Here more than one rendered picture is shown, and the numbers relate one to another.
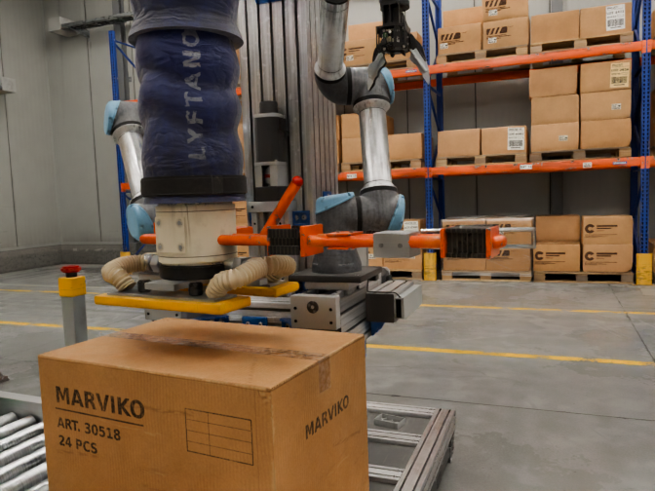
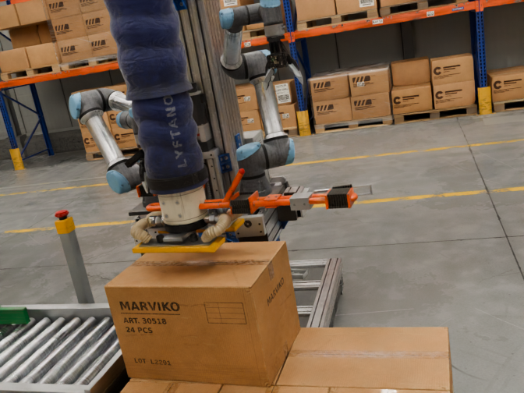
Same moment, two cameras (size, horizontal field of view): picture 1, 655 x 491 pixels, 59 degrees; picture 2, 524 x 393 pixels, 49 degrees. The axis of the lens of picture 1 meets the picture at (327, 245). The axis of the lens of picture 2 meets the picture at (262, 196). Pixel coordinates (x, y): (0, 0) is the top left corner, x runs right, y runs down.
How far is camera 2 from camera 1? 0.99 m
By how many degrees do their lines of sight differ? 12
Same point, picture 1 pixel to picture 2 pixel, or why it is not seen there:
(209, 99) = (183, 132)
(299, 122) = (213, 93)
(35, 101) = not seen: outside the picture
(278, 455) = (258, 316)
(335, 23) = (235, 41)
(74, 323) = (72, 251)
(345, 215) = (257, 160)
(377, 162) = (272, 119)
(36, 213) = not seen: outside the picture
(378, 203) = (277, 148)
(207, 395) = (216, 294)
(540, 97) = not seen: outside the picture
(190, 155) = (178, 165)
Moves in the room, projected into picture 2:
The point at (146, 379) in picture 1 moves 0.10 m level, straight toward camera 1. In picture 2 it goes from (178, 291) to (187, 300)
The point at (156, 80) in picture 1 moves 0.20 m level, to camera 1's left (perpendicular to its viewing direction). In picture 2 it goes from (151, 126) to (93, 137)
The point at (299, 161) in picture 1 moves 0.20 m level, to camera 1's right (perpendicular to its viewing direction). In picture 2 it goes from (217, 120) to (258, 112)
